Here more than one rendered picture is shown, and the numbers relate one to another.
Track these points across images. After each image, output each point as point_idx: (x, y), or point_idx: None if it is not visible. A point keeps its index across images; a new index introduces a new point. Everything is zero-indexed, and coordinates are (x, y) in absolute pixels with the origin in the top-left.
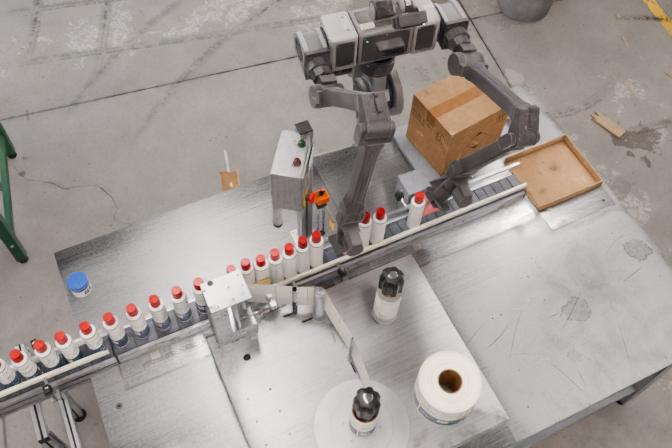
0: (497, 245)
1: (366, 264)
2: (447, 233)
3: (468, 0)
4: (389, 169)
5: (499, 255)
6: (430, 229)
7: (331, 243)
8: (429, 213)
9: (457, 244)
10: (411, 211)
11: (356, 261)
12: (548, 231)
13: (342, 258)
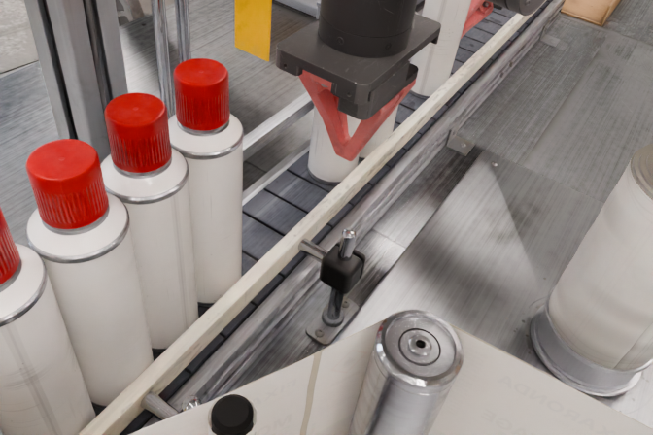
0: (605, 91)
1: (371, 234)
2: (496, 101)
3: None
4: (270, 31)
5: (630, 106)
6: (472, 87)
7: (315, 63)
8: (463, 33)
9: (535, 114)
10: (441, 11)
11: (352, 223)
12: (651, 48)
13: (313, 218)
